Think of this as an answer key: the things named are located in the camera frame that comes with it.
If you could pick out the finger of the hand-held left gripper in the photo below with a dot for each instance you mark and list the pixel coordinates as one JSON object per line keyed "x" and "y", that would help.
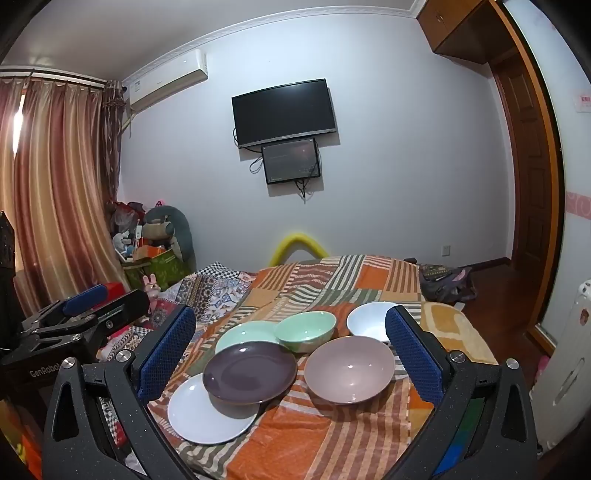
{"x": 83, "y": 299}
{"x": 124, "y": 307}

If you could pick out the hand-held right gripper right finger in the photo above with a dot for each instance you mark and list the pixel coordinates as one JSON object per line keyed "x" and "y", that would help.
{"x": 413, "y": 355}

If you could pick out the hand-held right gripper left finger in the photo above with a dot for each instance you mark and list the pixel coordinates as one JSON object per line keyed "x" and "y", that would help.
{"x": 168, "y": 355}

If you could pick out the white bowl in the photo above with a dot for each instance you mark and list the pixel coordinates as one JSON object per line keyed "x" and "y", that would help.
{"x": 367, "y": 321}

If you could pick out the pink bowl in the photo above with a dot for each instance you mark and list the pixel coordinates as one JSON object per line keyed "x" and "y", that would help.
{"x": 348, "y": 369}

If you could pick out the white plate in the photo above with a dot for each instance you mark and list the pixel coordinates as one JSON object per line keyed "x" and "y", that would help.
{"x": 203, "y": 422}

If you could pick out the green bowl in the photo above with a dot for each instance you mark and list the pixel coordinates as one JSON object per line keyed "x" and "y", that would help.
{"x": 304, "y": 330}

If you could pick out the red box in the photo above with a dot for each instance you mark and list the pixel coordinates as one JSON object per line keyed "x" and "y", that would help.
{"x": 113, "y": 290}

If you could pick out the pink bunny toy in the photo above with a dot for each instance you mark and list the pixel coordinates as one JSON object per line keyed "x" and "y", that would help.
{"x": 151, "y": 287}

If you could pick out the orange yellow blanket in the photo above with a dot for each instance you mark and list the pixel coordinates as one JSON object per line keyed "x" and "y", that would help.
{"x": 457, "y": 332}

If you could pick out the green storage box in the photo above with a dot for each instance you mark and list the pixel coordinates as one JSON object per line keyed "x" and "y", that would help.
{"x": 166, "y": 270}

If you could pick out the pile of small toys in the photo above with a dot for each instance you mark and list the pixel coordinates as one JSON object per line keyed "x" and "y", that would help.
{"x": 127, "y": 230}

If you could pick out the dark backpack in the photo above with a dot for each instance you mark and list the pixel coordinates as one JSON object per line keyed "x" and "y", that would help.
{"x": 445, "y": 284}

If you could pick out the patterned checkered quilt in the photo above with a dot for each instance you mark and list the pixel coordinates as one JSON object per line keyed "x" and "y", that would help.
{"x": 217, "y": 288}

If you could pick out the grey stuffed toy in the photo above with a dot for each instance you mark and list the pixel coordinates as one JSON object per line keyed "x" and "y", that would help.
{"x": 178, "y": 230}

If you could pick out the striped brown curtain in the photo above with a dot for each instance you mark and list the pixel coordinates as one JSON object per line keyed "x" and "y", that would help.
{"x": 55, "y": 184}

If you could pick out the orange striped patchwork blanket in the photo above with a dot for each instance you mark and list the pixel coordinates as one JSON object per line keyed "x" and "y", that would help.
{"x": 323, "y": 434}

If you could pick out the white plastic appliance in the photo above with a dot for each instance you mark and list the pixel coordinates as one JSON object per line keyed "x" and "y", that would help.
{"x": 561, "y": 360}

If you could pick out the yellow foam tube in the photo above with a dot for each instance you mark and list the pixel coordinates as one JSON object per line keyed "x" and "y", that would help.
{"x": 298, "y": 239}

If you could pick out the brown wooden door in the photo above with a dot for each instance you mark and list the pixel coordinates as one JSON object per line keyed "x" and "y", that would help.
{"x": 526, "y": 184}

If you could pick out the white air conditioner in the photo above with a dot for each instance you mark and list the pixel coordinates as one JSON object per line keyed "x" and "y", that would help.
{"x": 166, "y": 78}

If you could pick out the white sliding wardrobe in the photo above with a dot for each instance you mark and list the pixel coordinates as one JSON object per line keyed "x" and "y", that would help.
{"x": 572, "y": 161}

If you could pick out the red white sticker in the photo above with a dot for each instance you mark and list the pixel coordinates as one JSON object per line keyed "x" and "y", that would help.
{"x": 584, "y": 102}

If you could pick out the wooden overhead cabinet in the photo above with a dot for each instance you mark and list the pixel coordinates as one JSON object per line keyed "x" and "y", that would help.
{"x": 452, "y": 27}

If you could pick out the small black wall monitor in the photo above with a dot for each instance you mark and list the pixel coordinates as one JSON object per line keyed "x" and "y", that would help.
{"x": 291, "y": 159}

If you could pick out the black wall television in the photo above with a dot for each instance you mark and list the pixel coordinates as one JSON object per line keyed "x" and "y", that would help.
{"x": 284, "y": 113}

